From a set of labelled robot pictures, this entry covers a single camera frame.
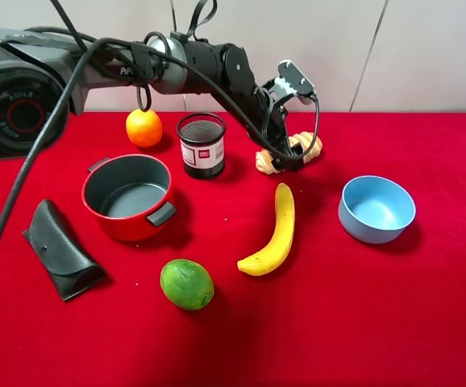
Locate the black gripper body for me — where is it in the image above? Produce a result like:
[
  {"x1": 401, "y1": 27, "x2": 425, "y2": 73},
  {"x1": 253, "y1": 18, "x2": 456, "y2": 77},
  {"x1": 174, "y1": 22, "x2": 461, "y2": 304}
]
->
[{"x1": 232, "y1": 80, "x2": 289, "y2": 152}]

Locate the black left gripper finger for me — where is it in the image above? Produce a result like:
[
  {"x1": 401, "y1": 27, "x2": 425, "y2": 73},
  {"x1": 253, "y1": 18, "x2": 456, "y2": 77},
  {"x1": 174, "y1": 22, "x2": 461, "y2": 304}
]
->
[{"x1": 287, "y1": 136, "x2": 306, "y2": 172}]

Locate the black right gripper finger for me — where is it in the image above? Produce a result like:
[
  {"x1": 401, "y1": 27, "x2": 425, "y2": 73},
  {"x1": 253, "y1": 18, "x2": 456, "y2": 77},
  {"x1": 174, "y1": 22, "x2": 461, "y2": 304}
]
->
[{"x1": 271, "y1": 147, "x2": 297, "y2": 172}]

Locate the spiral bread roll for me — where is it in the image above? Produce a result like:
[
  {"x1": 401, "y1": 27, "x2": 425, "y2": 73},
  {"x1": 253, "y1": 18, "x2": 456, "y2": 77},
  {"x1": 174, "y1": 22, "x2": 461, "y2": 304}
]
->
[{"x1": 256, "y1": 131, "x2": 323, "y2": 175}]

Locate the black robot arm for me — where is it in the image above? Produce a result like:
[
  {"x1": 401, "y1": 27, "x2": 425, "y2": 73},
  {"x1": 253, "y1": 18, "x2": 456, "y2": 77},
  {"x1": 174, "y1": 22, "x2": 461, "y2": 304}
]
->
[{"x1": 0, "y1": 27, "x2": 316, "y2": 171}]

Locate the black mesh pen holder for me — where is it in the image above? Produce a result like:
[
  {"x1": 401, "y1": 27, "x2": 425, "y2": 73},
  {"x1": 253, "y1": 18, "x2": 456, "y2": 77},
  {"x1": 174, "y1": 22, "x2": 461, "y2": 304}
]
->
[{"x1": 176, "y1": 112, "x2": 227, "y2": 180}]

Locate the blue bowl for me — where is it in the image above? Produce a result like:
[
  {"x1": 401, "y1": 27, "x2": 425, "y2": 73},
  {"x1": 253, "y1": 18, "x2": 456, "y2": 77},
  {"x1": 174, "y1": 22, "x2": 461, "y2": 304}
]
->
[{"x1": 338, "y1": 175, "x2": 417, "y2": 244}]

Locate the yellow banana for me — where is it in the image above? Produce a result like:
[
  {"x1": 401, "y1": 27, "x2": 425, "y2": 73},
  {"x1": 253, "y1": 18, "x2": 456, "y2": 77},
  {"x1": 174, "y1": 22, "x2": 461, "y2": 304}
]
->
[{"x1": 237, "y1": 183, "x2": 295, "y2": 277}]

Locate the orange fruit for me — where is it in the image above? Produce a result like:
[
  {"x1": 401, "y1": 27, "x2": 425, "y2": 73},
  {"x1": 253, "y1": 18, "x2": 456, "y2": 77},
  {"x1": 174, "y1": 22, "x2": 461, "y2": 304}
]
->
[{"x1": 126, "y1": 109, "x2": 163, "y2": 148}]

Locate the green lime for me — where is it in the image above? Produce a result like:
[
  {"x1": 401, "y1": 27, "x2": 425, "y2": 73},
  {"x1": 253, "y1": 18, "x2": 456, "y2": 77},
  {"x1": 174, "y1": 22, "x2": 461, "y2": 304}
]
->
[{"x1": 160, "y1": 259, "x2": 214, "y2": 310}]

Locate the red pot grey interior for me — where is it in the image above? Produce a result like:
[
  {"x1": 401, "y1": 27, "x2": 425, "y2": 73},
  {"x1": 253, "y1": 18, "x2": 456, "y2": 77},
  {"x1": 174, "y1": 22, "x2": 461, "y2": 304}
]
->
[{"x1": 81, "y1": 154, "x2": 177, "y2": 243}]

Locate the red tablecloth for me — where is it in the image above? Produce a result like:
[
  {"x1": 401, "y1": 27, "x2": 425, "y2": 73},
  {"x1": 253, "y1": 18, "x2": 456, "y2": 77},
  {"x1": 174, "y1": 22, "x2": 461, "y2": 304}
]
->
[{"x1": 0, "y1": 112, "x2": 466, "y2": 386}]

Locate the black leather glasses case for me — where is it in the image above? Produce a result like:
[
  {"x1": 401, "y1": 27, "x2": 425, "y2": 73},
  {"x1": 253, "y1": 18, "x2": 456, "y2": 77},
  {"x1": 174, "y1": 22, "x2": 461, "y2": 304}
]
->
[{"x1": 23, "y1": 199, "x2": 107, "y2": 302}]

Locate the black cable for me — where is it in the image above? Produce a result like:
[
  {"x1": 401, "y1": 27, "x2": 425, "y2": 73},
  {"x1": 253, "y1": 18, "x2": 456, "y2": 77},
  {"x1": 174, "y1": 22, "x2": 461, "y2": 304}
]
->
[{"x1": 0, "y1": 0, "x2": 319, "y2": 295}]

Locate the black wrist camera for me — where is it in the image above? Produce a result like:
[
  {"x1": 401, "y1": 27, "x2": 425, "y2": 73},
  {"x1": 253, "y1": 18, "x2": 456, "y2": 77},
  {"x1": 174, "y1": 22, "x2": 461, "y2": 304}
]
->
[{"x1": 268, "y1": 60, "x2": 318, "y2": 105}]

